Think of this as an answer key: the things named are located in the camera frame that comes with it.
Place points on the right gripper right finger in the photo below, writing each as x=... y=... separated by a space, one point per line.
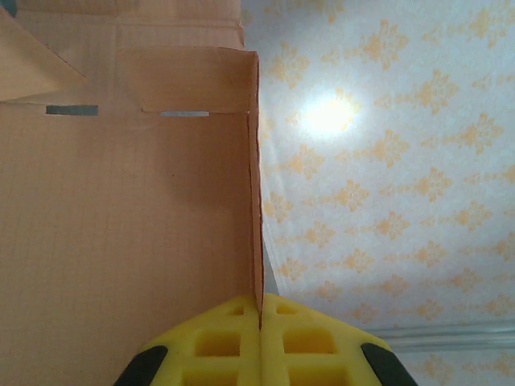
x=346 y=354

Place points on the orange paper box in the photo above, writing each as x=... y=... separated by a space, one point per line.
x=120 y=201

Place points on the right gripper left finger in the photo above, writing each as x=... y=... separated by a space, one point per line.
x=177 y=354

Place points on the grey frame beam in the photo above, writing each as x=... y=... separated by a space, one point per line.
x=462 y=337

